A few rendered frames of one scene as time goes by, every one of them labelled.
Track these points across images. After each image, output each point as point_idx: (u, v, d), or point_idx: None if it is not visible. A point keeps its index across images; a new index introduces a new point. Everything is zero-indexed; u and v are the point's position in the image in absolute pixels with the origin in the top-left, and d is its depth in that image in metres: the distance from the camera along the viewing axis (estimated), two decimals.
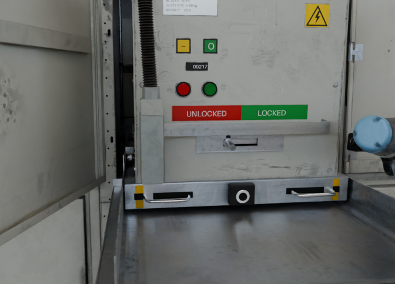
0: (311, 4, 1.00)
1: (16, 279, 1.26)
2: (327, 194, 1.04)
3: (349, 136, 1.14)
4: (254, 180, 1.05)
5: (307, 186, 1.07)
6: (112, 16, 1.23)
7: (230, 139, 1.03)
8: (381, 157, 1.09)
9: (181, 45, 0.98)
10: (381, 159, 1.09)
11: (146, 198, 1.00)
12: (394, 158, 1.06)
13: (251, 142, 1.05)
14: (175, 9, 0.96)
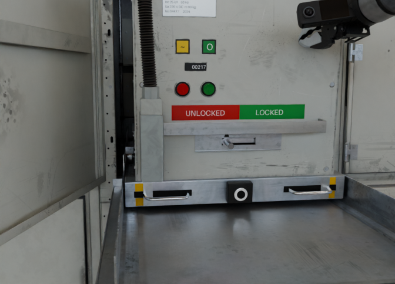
0: None
1: (16, 279, 1.26)
2: (324, 192, 1.06)
3: (301, 6, 0.86)
4: (252, 179, 1.07)
5: (304, 184, 1.09)
6: (112, 16, 1.23)
7: (228, 138, 1.05)
8: (337, 33, 0.89)
9: (180, 46, 0.99)
10: (337, 35, 0.89)
11: (146, 196, 1.01)
12: (352, 32, 0.90)
13: (249, 140, 1.07)
14: (174, 11, 0.98)
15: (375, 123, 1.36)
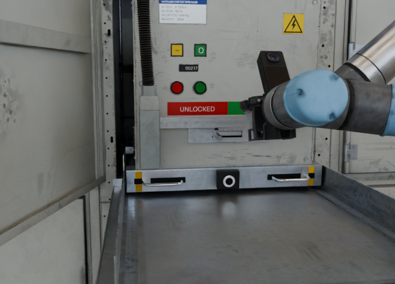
0: (288, 14, 1.15)
1: (16, 279, 1.26)
2: (303, 179, 1.19)
3: (278, 53, 0.81)
4: (239, 167, 1.20)
5: (285, 172, 1.22)
6: (112, 16, 1.23)
7: (217, 131, 1.18)
8: (254, 97, 0.80)
9: (175, 49, 1.13)
10: (251, 98, 0.81)
11: (144, 182, 1.15)
12: (255, 114, 0.79)
13: (236, 133, 1.20)
14: (170, 19, 1.11)
15: None
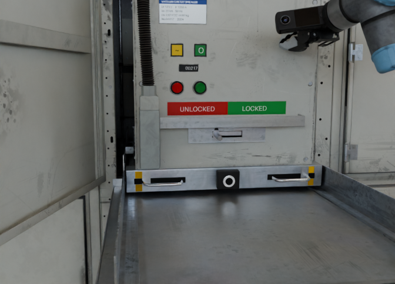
0: None
1: (16, 279, 1.26)
2: (303, 179, 1.19)
3: (278, 14, 1.00)
4: (239, 167, 1.20)
5: (285, 172, 1.22)
6: (112, 16, 1.23)
7: (217, 131, 1.18)
8: (310, 37, 1.03)
9: (175, 49, 1.13)
10: (310, 40, 1.03)
11: (144, 182, 1.15)
12: (324, 37, 1.03)
13: (236, 133, 1.20)
14: (170, 19, 1.11)
15: (375, 123, 1.36)
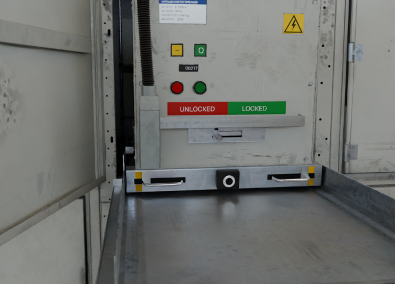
0: (288, 14, 1.15)
1: (16, 279, 1.26)
2: (303, 179, 1.19)
3: None
4: (239, 167, 1.20)
5: (285, 172, 1.22)
6: (112, 16, 1.23)
7: (217, 131, 1.18)
8: None
9: (175, 49, 1.13)
10: None
11: (144, 182, 1.15)
12: None
13: (236, 133, 1.20)
14: (170, 19, 1.11)
15: (375, 123, 1.36)
